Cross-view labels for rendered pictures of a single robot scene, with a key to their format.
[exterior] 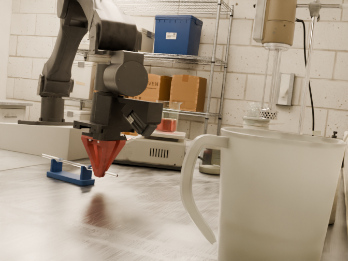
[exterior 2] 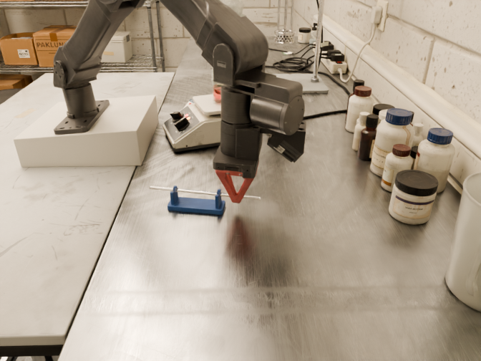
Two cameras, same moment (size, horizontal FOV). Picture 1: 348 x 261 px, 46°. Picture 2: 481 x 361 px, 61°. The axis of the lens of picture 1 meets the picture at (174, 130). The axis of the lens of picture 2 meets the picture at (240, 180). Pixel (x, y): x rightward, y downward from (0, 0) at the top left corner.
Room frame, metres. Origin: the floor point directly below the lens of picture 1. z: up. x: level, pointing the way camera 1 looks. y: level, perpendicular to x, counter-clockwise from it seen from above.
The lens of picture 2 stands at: (0.18, 0.36, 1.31)
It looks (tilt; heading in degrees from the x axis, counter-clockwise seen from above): 30 degrees down; 337
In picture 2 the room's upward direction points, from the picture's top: straight up
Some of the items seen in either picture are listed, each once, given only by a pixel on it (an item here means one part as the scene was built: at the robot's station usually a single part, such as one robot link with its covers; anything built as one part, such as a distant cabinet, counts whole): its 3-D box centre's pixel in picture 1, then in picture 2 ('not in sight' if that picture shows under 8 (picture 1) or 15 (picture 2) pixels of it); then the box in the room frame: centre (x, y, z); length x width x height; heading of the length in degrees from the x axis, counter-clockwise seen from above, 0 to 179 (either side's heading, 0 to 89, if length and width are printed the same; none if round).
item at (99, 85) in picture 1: (112, 79); (242, 104); (0.74, 0.12, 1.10); 0.07 x 0.06 x 0.07; 29
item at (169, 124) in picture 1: (167, 117); (225, 85); (1.06, 0.02, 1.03); 0.07 x 0.06 x 0.08; 76
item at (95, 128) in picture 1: (106, 113); (237, 139); (0.74, 0.12, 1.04); 0.10 x 0.07 x 0.07; 149
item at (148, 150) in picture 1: (150, 148); (212, 121); (1.07, 0.05, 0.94); 0.22 x 0.13 x 0.08; 87
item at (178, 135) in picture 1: (162, 133); (222, 102); (1.07, 0.03, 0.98); 0.12 x 0.12 x 0.01; 87
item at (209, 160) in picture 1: (211, 157); not in sight; (1.03, -0.10, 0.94); 0.06 x 0.06 x 0.08
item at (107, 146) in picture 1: (105, 151); (237, 175); (0.75, 0.12, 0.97); 0.07 x 0.07 x 0.09; 59
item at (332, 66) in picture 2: not in sight; (328, 56); (1.61, -0.64, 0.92); 0.40 x 0.06 x 0.04; 158
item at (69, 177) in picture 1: (70, 171); (196, 199); (0.78, 0.19, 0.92); 0.10 x 0.03 x 0.04; 58
